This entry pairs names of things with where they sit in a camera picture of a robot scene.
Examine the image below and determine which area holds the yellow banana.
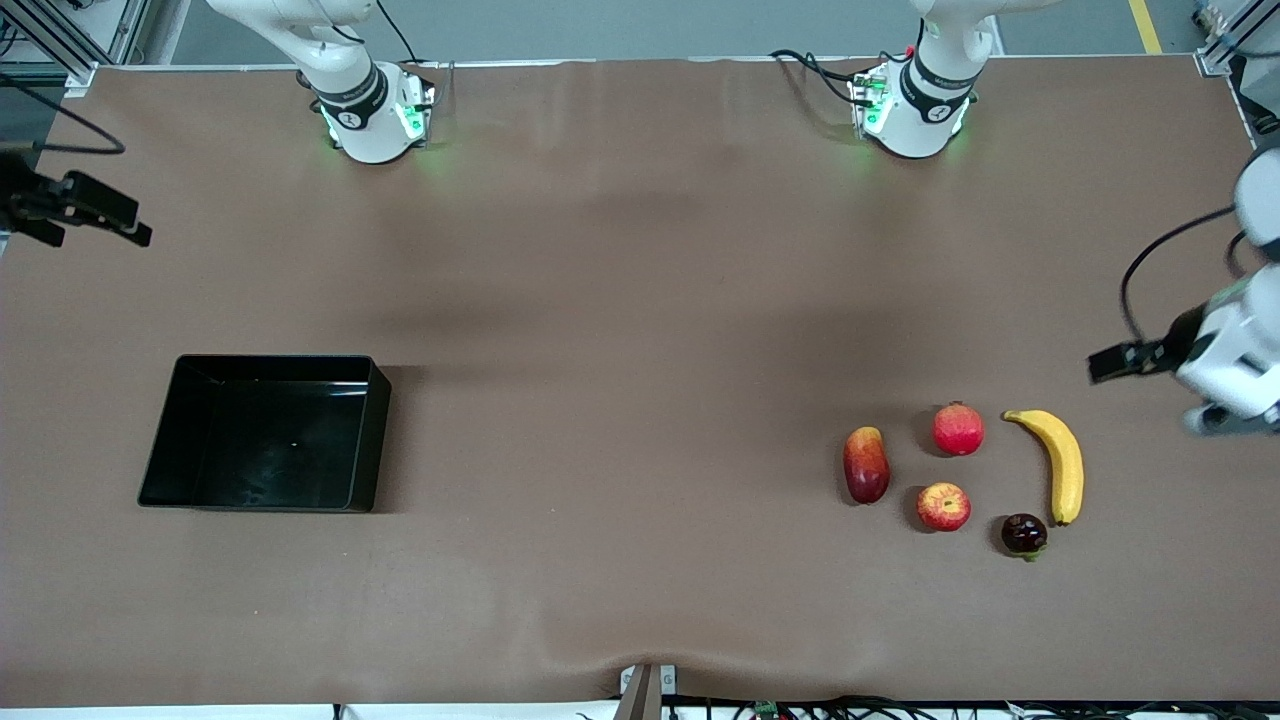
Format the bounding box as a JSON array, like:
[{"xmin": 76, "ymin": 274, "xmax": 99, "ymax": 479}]
[{"xmin": 1003, "ymin": 409, "xmax": 1085, "ymax": 527}]

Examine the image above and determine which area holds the red yellow apple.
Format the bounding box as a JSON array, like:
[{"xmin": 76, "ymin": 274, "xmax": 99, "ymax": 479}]
[{"xmin": 917, "ymin": 482, "xmax": 972, "ymax": 533}]

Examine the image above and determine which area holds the black plastic box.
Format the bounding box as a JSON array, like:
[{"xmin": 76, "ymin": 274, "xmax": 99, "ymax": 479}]
[{"xmin": 137, "ymin": 354, "xmax": 392, "ymax": 514}]

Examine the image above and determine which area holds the red pomegranate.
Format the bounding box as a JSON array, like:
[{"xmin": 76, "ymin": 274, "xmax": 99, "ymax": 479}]
[{"xmin": 933, "ymin": 401, "xmax": 986, "ymax": 457}]

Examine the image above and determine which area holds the dark purple mangosteen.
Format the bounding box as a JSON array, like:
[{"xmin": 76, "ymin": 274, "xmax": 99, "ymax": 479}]
[{"xmin": 1001, "ymin": 513, "xmax": 1049, "ymax": 562}]

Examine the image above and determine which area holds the red yellow mango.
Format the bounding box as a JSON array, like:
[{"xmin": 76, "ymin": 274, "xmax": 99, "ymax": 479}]
[{"xmin": 843, "ymin": 427, "xmax": 891, "ymax": 505}]

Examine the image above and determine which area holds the brown table cover sheet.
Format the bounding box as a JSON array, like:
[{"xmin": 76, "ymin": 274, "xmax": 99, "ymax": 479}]
[{"xmin": 0, "ymin": 55, "xmax": 1280, "ymax": 707}]

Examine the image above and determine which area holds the aluminium frame profile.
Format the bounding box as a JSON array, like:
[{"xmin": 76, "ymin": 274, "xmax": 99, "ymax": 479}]
[
  {"xmin": 0, "ymin": 0, "xmax": 151, "ymax": 96},
  {"xmin": 1193, "ymin": 0, "xmax": 1280, "ymax": 77}
]

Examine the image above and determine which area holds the black base cable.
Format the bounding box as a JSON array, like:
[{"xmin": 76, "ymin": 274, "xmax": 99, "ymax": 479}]
[
  {"xmin": 768, "ymin": 48, "xmax": 881, "ymax": 109},
  {"xmin": 374, "ymin": 0, "xmax": 421, "ymax": 67}
]

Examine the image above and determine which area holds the camera mount post bracket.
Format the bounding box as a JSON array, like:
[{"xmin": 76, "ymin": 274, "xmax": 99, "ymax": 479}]
[{"xmin": 614, "ymin": 663, "xmax": 678, "ymax": 720}]

